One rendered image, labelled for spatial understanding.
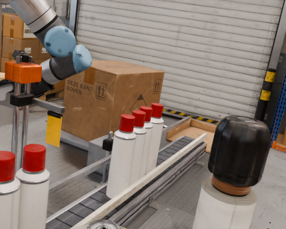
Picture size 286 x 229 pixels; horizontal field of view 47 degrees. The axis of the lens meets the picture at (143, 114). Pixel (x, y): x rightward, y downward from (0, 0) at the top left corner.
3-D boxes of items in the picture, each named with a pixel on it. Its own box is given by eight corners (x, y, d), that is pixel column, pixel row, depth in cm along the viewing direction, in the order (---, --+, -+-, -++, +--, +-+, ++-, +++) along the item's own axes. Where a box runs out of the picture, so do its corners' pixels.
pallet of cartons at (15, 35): (14, 112, 408) (19, 17, 379) (-39, 98, 432) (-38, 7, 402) (66, 97, 519) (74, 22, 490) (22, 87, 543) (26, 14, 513)
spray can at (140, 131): (130, 195, 82) (143, 116, 76) (113, 187, 84) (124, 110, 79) (140, 187, 86) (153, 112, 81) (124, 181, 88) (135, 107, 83)
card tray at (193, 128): (224, 158, 131) (227, 149, 130) (165, 139, 142) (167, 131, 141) (240, 140, 157) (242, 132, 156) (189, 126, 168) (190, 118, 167)
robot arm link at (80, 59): (81, 36, 99) (96, 59, 103) (52, 50, 103) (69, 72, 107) (73, 48, 93) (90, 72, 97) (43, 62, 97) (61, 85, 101)
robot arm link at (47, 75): (45, 57, 99) (61, 57, 106) (34, 62, 100) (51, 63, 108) (54, 81, 99) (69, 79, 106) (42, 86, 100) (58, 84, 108)
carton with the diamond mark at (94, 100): (106, 150, 115) (116, 73, 108) (60, 129, 128) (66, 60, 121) (154, 134, 139) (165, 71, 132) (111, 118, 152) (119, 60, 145)
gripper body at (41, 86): (16, 102, 105) (44, 89, 100) (7, 77, 105) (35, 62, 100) (32, 100, 112) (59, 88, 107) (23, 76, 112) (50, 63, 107)
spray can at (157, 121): (150, 178, 92) (162, 107, 87) (133, 171, 95) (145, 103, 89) (157, 172, 97) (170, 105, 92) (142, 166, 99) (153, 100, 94)
